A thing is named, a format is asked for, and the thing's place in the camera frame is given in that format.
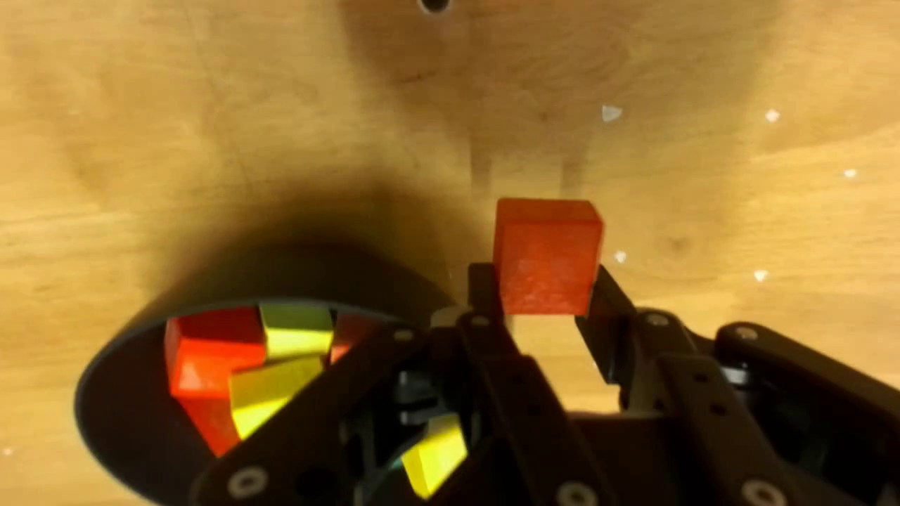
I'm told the yellow hexagonal block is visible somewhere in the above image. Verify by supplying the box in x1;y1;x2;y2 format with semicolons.
399;411;470;502

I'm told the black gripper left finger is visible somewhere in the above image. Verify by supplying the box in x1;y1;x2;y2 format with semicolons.
191;263;614;506

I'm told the lime yellow cube block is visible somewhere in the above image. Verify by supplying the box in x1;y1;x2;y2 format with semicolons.
255;301;338;362

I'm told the red rectangular block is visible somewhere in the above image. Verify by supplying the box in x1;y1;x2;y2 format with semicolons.
492;197;607;317

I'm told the red wedge block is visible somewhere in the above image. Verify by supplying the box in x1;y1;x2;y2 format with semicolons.
178;395;244;461

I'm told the thin yellow rectangular block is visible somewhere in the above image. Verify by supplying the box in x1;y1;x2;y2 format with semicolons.
229;355;327;440

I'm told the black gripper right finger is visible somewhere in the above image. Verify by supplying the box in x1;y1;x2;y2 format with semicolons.
579;263;900;506

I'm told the red hexagonal block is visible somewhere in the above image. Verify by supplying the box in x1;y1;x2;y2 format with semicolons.
164;305;274;402

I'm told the black bowl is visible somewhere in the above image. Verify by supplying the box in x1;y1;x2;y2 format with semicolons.
70;245;452;506

